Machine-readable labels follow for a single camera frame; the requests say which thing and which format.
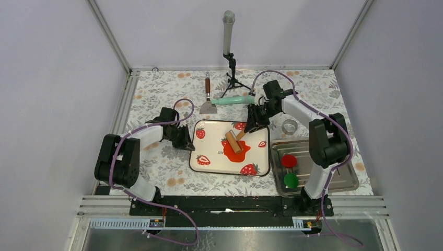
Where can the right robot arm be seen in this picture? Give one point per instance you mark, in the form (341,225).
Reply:
(329,142)

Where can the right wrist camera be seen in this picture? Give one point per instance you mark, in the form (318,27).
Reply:
(273,90)

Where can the black tripod mic stand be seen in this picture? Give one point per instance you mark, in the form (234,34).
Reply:
(232,81)

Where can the wooden dough roller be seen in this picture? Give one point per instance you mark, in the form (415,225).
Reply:
(234,141)

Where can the silver microphone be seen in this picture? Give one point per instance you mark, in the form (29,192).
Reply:
(228,22)

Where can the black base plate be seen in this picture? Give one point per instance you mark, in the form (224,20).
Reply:
(224,211)

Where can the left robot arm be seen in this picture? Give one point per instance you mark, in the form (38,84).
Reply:
(118,162)

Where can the strawberry print white tray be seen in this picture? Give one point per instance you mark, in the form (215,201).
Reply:
(213,154)

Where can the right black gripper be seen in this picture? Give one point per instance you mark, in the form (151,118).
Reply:
(254,123)

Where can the wooden handled metal scraper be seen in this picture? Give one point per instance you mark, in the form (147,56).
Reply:
(207,107)

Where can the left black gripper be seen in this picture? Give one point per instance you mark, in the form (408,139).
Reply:
(186,143)

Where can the red dough disc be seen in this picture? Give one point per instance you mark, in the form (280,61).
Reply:
(289,161)

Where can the green dough disc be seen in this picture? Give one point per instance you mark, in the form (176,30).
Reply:
(291,181)

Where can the mint green rolling pin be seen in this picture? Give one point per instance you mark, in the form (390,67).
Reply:
(234,100)

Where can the small round metal cup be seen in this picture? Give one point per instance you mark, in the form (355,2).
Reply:
(289,127)

